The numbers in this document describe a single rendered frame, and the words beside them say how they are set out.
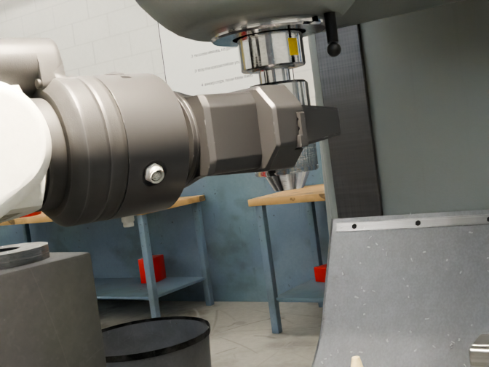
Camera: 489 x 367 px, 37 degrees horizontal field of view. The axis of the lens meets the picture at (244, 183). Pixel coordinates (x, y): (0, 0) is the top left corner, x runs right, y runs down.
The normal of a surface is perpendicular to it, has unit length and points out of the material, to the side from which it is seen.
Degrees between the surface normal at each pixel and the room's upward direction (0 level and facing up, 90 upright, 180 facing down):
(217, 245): 90
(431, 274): 64
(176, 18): 149
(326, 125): 90
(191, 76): 90
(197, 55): 90
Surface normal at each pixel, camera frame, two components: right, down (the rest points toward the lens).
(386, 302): -0.55, -0.33
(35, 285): 0.76, -0.07
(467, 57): -0.55, 0.11
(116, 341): 0.59, -0.10
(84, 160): -0.11, 0.14
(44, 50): 0.50, -0.43
